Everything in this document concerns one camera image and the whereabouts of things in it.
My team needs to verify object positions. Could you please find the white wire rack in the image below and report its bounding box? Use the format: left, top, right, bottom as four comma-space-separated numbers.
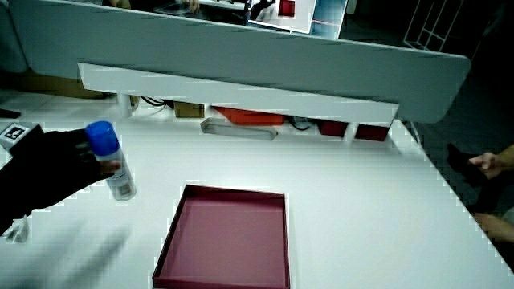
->
402, 0, 467, 53

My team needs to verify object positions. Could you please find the white desk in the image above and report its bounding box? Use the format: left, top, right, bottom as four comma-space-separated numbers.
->
0, 90, 514, 289

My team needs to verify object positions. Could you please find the black cable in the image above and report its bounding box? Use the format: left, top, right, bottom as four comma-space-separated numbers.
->
288, 116, 313, 132
140, 96, 174, 109

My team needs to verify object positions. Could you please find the person's left forearm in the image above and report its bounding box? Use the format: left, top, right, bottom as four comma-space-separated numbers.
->
0, 170, 36, 237

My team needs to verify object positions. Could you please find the orange box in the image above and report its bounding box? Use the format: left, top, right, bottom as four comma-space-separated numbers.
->
211, 105, 287, 127

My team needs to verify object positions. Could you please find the blue capped glue stick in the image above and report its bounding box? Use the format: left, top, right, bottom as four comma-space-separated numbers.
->
84, 120, 137, 202

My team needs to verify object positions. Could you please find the another person's forearm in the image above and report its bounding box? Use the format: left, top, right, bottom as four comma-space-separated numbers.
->
497, 144, 514, 170

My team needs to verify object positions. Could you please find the dark red shallow tray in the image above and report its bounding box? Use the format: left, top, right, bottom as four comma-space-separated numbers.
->
152, 183, 292, 289

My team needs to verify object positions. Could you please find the white desk shelf riser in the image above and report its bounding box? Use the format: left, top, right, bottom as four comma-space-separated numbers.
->
77, 62, 400, 142

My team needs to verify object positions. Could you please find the person's left hand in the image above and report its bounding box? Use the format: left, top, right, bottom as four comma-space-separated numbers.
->
0, 122, 122, 210

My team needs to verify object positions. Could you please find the white board with red square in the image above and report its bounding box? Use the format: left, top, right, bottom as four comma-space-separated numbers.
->
247, 0, 319, 35

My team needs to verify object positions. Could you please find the small cardboard box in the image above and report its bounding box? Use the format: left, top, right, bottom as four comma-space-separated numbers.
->
173, 100, 206, 120

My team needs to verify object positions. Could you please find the grey desk partition panel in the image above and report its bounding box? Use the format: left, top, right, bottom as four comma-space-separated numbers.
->
7, 0, 472, 124

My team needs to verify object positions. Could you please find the dark red box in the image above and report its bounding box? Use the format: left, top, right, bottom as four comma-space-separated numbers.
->
316, 120, 349, 139
354, 124, 390, 143

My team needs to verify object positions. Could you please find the brown cardboard box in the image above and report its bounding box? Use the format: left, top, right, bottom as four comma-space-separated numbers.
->
0, 69, 106, 100

